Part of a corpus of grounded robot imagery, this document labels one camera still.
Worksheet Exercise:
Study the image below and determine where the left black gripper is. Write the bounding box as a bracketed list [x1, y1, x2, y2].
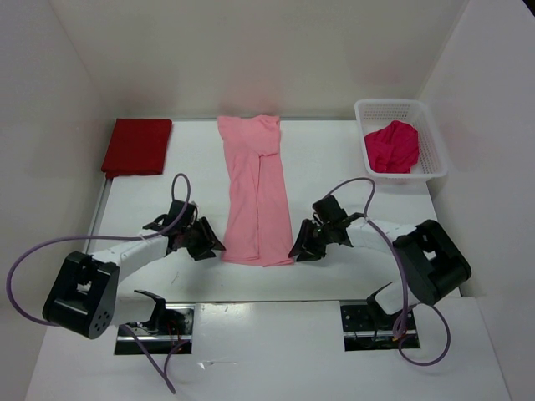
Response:
[181, 216, 226, 261]

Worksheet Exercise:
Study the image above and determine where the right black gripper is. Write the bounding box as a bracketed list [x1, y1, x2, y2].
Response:
[288, 217, 334, 261]

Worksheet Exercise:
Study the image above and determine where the pink t shirt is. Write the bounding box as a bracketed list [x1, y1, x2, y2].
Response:
[217, 115, 293, 266]

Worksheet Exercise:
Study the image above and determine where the dark red t shirt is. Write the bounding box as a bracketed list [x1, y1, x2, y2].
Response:
[101, 119, 172, 180]

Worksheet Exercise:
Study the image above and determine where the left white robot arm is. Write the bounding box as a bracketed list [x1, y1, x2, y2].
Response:
[43, 216, 225, 339]

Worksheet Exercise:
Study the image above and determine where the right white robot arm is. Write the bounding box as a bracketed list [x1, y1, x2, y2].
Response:
[289, 212, 472, 328]

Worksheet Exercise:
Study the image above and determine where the crimson t shirt in basket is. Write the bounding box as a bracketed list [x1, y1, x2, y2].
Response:
[364, 120, 420, 174]

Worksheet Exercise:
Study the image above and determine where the white plastic basket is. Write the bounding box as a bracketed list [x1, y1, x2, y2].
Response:
[354, 99, 447, 184]

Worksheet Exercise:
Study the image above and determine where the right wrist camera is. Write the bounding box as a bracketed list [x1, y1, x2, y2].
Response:
[313, 195, 348, 224]

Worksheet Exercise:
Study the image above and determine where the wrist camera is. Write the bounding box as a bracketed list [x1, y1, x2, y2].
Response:
[313, 195, 348, 224]
[166, 200, 197, 230]

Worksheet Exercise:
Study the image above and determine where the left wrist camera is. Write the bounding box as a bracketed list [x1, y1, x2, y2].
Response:
[166, 200, 197, 230]

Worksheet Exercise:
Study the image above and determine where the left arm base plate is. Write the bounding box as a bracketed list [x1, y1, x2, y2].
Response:
[126, 299, 195, 355]

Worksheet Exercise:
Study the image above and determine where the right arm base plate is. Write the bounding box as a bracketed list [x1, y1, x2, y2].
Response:
[339, 300, 401, 352]

